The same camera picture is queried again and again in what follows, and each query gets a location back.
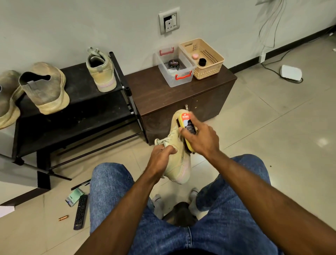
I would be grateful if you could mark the person's left hand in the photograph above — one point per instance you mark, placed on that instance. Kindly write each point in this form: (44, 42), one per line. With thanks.
(158, 164)

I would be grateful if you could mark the dark brown wooden cabinet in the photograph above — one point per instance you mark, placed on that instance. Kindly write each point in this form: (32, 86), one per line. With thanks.
(152, 94)

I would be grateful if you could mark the black remote control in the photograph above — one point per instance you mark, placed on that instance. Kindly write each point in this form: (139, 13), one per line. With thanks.
(81, 212)

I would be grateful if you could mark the green paper packet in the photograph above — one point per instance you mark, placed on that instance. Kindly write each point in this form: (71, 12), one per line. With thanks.
(74, 197)

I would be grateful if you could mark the person's leg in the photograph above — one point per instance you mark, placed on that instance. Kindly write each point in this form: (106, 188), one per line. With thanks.
(241, 220)
(110, 192)

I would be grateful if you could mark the black pen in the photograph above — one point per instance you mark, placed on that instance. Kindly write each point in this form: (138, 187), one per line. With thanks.
(80, 185)

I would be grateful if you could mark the worn tan slip-on shoe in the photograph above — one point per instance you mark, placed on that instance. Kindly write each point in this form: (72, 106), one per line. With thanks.
(47, 89)
(8, 102)

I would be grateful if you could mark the white wall plug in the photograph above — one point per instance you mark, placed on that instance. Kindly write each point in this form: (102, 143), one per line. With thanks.
(262, 56)

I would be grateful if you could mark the pale green lace-up shoe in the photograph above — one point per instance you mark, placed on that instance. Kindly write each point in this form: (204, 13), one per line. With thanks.
(104, 76)
(181, 165)

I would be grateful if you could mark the clear plastic storage box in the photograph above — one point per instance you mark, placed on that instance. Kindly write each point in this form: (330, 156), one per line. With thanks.
(178, 79)

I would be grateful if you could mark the person's right forearm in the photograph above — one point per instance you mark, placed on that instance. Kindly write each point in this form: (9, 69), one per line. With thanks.
(278, 210)

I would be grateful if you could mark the person's left leg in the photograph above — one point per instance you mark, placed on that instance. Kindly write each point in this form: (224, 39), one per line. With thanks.
(110, 192)

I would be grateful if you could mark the beige plastic basket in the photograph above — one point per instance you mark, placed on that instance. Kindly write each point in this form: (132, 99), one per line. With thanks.
(210, 58)

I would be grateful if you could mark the black round polish tin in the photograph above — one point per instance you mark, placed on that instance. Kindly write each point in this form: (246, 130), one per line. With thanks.
(174, 64)

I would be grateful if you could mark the small black round cap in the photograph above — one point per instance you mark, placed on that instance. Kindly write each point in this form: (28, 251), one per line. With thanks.
(202, 61)

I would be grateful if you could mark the white paper sheet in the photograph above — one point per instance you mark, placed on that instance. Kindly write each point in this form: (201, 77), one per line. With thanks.
(6, 211)

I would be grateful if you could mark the small brass cylinder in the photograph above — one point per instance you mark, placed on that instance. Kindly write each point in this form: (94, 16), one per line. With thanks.
(63, 217)

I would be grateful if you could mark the person's right hand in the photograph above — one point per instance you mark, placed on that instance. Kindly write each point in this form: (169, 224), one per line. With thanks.
(203, 137)

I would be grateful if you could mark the white router box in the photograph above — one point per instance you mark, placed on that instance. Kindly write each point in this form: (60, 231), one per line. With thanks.
(291, 73)

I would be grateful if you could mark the pink round lid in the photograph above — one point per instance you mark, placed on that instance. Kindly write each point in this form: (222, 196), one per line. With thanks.
(195, 55)

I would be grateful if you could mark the black orange shoe brush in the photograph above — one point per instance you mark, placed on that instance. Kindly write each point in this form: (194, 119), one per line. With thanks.
(185, 120)

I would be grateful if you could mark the white wall socket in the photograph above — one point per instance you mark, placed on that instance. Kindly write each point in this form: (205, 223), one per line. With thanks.
(169, 20)

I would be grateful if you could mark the black metal shoe rack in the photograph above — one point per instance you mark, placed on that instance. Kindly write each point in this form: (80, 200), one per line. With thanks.
(89, 118)

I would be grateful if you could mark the person's right leg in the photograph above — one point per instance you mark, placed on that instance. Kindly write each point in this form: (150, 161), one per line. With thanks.
(241, 220)

